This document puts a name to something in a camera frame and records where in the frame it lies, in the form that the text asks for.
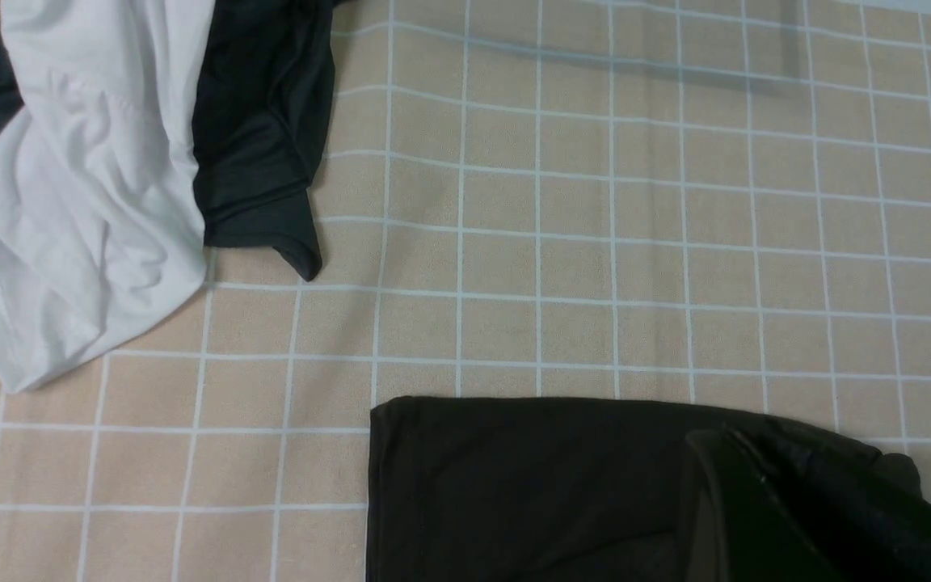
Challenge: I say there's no white crumpled shirt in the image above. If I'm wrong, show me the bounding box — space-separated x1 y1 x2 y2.
0 1 215 394

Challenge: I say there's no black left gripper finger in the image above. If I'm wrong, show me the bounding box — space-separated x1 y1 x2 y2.
680 428 863 581

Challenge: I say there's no dark gray long-sleeve shirt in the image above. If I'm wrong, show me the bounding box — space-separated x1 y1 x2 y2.
365 397 931 581

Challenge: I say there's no beige checkered tablecloth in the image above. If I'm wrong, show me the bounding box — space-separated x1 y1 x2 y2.
0 1 931 581

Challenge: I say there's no dark gray crumpled garment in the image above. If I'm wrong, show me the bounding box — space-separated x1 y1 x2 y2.
0 1 337 281

